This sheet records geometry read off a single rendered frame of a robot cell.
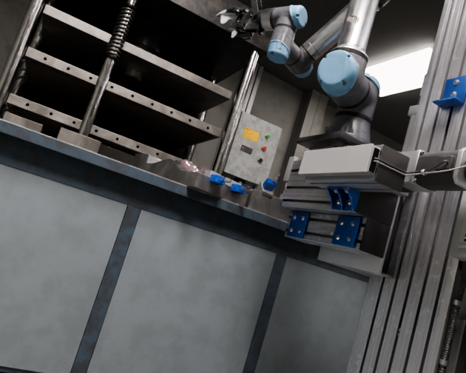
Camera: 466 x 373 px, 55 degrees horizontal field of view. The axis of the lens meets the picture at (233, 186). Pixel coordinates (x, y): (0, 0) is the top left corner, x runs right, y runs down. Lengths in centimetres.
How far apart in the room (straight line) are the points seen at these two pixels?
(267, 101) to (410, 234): 526
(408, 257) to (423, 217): 11
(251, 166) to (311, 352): 123
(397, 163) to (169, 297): 96
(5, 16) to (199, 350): 463
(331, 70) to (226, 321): 101
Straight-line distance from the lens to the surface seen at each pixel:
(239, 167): 273
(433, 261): 126
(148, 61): 261
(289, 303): 191
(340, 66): 134
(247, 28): 168
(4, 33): 566
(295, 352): 198
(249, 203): 178
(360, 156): 108
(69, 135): 174
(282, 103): 658
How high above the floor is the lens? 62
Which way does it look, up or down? 8 degrees up
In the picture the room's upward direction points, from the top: 17 degrees clockwise
